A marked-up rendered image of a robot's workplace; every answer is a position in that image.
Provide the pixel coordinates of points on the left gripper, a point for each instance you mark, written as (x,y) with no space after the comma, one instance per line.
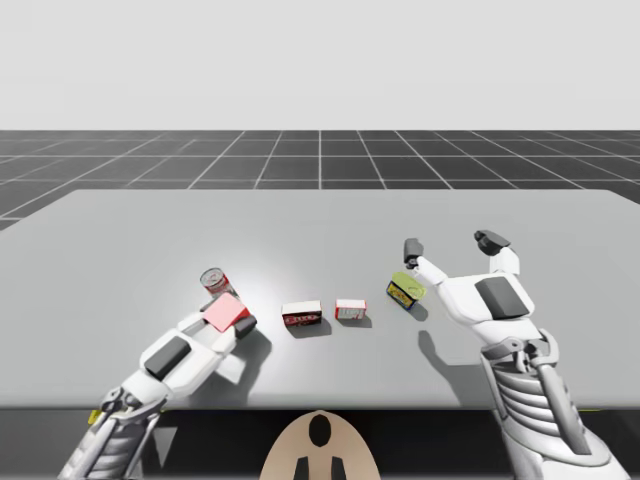
(192,365)

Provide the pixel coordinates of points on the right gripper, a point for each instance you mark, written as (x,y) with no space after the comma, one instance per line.
(467,300)

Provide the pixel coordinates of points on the pink cube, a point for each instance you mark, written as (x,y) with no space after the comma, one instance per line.
(225,311)

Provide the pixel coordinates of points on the red and white can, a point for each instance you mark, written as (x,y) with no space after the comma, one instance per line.
(217,282)

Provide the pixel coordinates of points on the green and blue rectangular can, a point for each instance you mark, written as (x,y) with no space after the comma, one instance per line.
(405,290)

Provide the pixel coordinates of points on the red and white carton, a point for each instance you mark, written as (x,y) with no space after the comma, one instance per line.
(350,310)

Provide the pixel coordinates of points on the tan robot part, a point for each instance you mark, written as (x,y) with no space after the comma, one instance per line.
(320,457)

